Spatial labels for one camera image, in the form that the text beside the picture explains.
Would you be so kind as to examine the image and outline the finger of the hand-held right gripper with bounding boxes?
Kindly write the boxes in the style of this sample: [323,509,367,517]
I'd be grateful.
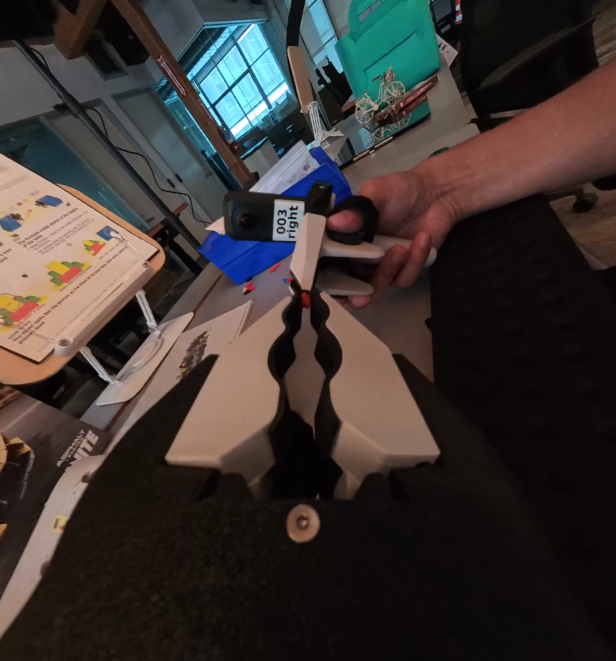
[289,214,326,297]

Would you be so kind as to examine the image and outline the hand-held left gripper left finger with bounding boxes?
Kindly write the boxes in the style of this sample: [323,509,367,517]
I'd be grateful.
[165,297,302,499]

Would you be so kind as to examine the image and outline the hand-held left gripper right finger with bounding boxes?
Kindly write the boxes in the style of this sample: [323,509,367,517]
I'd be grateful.
[309,288,441,499]

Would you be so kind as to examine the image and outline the person's right forearm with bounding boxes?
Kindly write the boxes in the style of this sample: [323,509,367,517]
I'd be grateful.
[439,46,616,233]

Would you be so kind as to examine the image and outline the yellow toy car set box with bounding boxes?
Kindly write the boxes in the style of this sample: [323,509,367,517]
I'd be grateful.
[0,382,113,661]

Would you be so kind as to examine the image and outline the person's right hand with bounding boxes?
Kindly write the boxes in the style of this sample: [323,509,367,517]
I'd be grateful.
[328,169,461,311]

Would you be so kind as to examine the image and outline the blue plastic bin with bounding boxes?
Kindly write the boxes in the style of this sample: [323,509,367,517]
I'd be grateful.
[197,147,352,285]

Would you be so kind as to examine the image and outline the white papers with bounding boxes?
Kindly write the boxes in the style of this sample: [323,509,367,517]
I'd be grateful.
[207,139,321,238]

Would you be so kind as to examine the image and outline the scatter of red blue pins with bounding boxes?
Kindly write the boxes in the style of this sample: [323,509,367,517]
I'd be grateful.
[241,262,294,296]

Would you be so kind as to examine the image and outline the white document stand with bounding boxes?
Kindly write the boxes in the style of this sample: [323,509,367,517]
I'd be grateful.
[78,289,195,406]

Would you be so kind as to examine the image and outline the black metal pole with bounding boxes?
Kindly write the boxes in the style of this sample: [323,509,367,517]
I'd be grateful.
[13,39,202,251]

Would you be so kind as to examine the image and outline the brown flat box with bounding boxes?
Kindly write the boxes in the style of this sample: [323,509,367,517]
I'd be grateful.
[372,75,440,132]

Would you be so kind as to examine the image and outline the printed task sheet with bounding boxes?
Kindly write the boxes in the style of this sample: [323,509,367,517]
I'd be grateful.
[0,142,151,362]

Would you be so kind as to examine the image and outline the teal carry bag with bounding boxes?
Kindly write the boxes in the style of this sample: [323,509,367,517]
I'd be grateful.
[335,0,441,106]

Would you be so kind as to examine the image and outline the black mesh office chair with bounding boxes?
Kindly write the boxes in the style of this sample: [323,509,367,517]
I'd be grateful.
[460,0,616,213]

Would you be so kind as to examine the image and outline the wooden post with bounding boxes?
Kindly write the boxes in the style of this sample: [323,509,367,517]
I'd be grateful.
[112,0,254,187]

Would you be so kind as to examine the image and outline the white wire bicycle model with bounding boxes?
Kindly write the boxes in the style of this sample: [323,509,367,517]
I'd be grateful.
[354,67,408,126]

